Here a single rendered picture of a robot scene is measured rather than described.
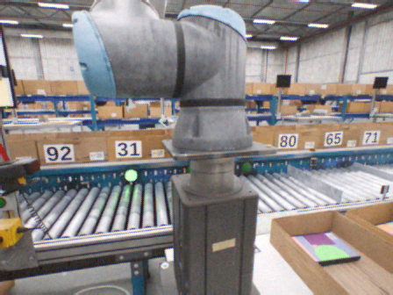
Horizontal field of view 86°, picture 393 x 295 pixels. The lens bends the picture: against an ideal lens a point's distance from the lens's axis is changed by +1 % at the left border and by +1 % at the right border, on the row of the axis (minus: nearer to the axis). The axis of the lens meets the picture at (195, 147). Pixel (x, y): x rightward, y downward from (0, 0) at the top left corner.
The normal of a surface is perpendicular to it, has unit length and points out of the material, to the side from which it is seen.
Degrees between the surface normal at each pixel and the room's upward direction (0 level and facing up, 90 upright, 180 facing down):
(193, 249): 90
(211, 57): 90
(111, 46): 84
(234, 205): 90
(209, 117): 67
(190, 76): 118
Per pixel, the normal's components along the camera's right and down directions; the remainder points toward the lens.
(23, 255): 0.21, 0.22
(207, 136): -0.19, -0.18
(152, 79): 0.24, 0.74
